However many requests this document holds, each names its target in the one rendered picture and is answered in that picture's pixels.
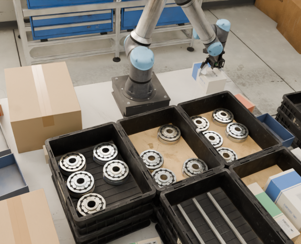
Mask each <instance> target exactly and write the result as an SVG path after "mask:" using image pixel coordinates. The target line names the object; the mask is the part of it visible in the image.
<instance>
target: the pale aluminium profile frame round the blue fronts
mask: <svg viewBox="0 0 301 244"><path fill-rule="evenodd" d="M147 1H148V0H128V1H121V0H113V2H105V3H93V4H82V5H70V6H59V7H48V8H37V9H28V8H21V3H20V0H13V3H14V8H15V15H16V19H17V25H18V30H19V34H20V35H18V38H20V39H21V42H22V46H23V50H24V54H25V58H26V63H27V66H31V64H33V63H41V62H48V61H58V60H65V59H72V58H80V57H87V56H94V55H101V54H108V53H114V56H115V57H114V58H113V61H114V62H120V58H119V52H123V51H125V50H124V46H121V45H120V40H121V38H122V37H124V36H128V35H130V34H131V32H132V31H134V29H129V30H124V31H120V21H121V14H120V8H124V7H134V6H145V5H146V3H147ZM113 8H115V14H114V15H113V22H115V24H113V31H112V32H101V33H98V34H90V35H81V36H73V37H64V38H56V39H40V40H39V41H30V42H28V41H27V36H26V31H31V25H30V23H24V19H23V17H25V16H35V15H49V14H60V13H70V12H81V11H92V10H102V9H113ZM187 29H191V33H190V32H189V31H188V30H187ZM175 30H181V31H182V32H183V34H184V35H185V36H186V38H180V39H173V40H165V41H158V42H152V43H151V45H150V47H149V48H152V47H159V46H169V45H176V44H184V43H189V46H190V47H187V50H188V51H194V48H193V47H192V46H194V42H195V38H194V37H193V26H192V24H191V23H190V22H189V23H186V24H184V23H180V24H176V25H170V26H161V27H155V28H154V31H153V33H156V32H164V31H175ZM99 39H108V40H109V42H110V44H111V45H112V47H110V48H102V49H95V50H87V51H79V52H72V53H64V54H57V55H49V56H42V57H33V56H32V55H30V50H31V49H32V48H34V47H39V46H50V45H58V44H66V43H75V42H83V41H91V40H99Z"/></svg>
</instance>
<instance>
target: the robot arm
mask: <svg viewBox="0 0 301 244"><path fill-rule="evenodd" d="M174 1H175V3H176V4H177V5H178V6H180V7H181V8H182V9H183V11H184V13H185V14H186V16H187V18H188V19H189V21H190V23H191V24H192V26H193V37H194V38H195V39H198V40H199V39H200V40H201V41H202V43H203V45H204V46H205V48H204V49H203V53H205V54H209V55H208V56H207V57H206V58H205V59H204V61H203V62H202V64H201V67H200V69H199V73H198V76H199V77H200V75H201V73H202V74H204V75H206V73H207V68H208V66H209V65H210V66H211V69H212V70H213V68H218V70H220V71H221V70H222V71H223V72H224V70H223V67H224V64H223V62H224V63H225V60H224V59H223V57H222V55H223V54H225V51H224V48H225V45H226V41H227V37H228V33H229V31H230V25H231V24H230V22H229V21H228V20H226V19H218V20H217V22H216V24H210V23H209V21H208V19H207V18H206V16H205V14H204V12H203V10H202V8H201V7H200V5H199V3H198V1H197V0H174ZM166 2H167V0H148V1H147V3H146V5H145V8H144V10H143V13H142V15H141V18H140V20H139V22H138V25H137V27H136V30H134V31H132V32H131V34H130V35H128V36H127V37H126V38H125V40H124V50H125V52H126V55H127V58H128V62H129V65H130V71H129V77H128V79H127V81H126V83H125V88H124V89H125V92H126V93H127V94H128V95H129V96H131V97H133V98H138V99H143V98H147V97H149V96H151V95H152V93H153V85H152V81H151V76H152V70H153V64H154V53H153V52H152V51H151V50H150V49H149V47H150V45H151V42H152V39H151V35H152V33H153V31H154V28H155V26H156V24H157V22H158V19H159V17H160V15H161V13H162V11H163V8H164V6H165V4H166ZM208 63H209V65H208ZM222 64H223V66H222Z"/></svg>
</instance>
